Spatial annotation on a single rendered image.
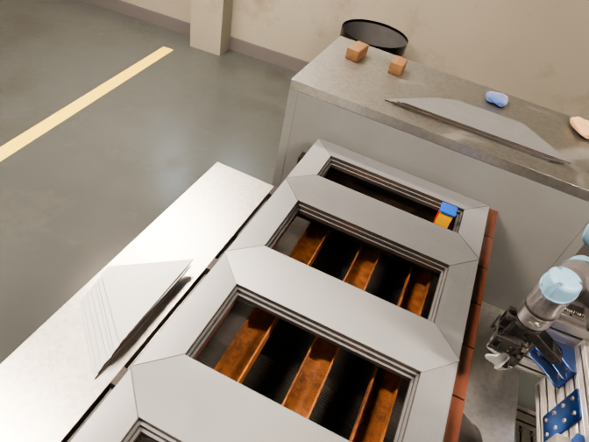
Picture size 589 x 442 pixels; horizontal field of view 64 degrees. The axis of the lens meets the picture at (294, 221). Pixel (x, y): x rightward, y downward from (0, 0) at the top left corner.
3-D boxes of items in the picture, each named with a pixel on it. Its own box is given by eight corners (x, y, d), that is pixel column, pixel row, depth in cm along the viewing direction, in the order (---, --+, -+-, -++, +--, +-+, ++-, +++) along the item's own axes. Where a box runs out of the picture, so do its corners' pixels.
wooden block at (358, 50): (356, 62, 217) (358, 52, 213) (344, 57, 218) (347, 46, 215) (366, 54, 225) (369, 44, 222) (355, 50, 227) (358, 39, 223)
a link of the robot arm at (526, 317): (557, 303, 111) (556, 329, 106) (546, 315, 115) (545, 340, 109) (525, 289, 113) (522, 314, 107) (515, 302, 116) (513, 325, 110)
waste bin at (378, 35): (388, 104, 419) (414, 32, 376) (375, 131, 382) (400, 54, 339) (334, 86, 427) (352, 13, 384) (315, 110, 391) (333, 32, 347)
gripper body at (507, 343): (488, 326, 124) (511, 298, 116) (521, 341, 123) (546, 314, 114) (485, 349, 119) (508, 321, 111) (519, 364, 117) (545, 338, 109)
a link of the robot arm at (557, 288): (593, 281, 103) (575, 297, 98) (564, 311, 110) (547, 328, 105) (561, 257, 106) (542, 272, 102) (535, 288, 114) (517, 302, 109)
